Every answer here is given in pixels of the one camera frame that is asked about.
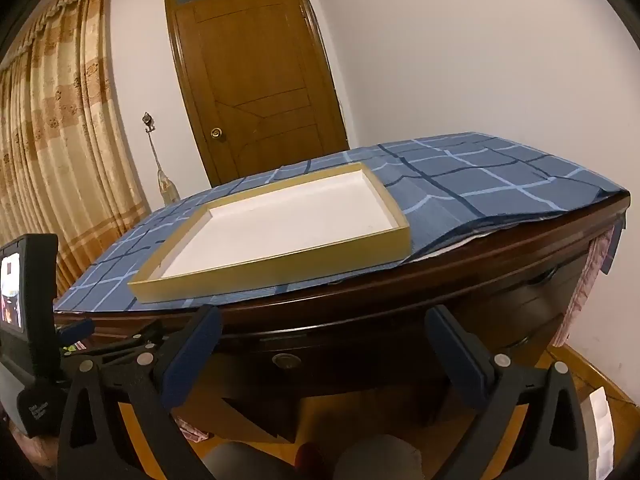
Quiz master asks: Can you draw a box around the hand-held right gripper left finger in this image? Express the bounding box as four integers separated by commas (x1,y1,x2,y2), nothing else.
56,304,223,480

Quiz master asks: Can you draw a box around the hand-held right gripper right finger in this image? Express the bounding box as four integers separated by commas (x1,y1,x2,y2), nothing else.
424,305,586,480

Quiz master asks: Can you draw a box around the beige curtain tassel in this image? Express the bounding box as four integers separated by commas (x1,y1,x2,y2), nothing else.
149,132,180,206

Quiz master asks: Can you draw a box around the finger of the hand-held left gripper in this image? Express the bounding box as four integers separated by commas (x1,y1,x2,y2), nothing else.
60,321,166,366
54,318,96,345

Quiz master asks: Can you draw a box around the white tray with wooden rim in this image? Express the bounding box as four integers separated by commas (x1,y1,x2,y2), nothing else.
127,162,412,305

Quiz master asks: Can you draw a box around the pink patterned cloth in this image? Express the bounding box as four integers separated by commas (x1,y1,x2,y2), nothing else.
551,227,615,348

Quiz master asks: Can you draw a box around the brown wooden door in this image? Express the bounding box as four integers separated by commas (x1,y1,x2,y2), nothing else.
162,0,349,187

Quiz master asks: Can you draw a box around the beige patterned curtain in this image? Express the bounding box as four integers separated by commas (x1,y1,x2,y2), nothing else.
0,0,152,297

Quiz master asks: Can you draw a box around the white ribbed object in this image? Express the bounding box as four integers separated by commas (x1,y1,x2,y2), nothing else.
587,387,615,480

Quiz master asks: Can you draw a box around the blue plaid cloth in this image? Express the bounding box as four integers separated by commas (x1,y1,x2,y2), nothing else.
52,131,630,311

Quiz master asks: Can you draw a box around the wooden drawer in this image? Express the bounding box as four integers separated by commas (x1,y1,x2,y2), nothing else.
220,332,453,406

